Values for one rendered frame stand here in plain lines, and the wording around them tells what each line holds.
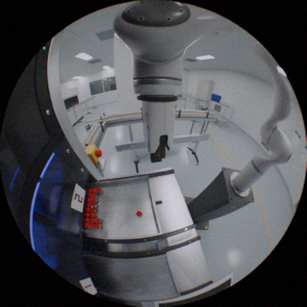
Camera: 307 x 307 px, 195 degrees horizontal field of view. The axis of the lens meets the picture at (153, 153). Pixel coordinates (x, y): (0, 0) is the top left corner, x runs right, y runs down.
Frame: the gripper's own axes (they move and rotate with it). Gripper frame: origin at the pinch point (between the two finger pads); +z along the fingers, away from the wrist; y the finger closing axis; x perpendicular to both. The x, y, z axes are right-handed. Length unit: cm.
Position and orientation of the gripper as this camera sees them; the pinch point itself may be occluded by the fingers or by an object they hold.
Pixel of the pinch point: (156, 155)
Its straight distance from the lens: 24.9
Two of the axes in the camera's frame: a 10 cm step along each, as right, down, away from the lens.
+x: 9.8, -1.4, 1.5
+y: 2.1, 6.7, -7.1
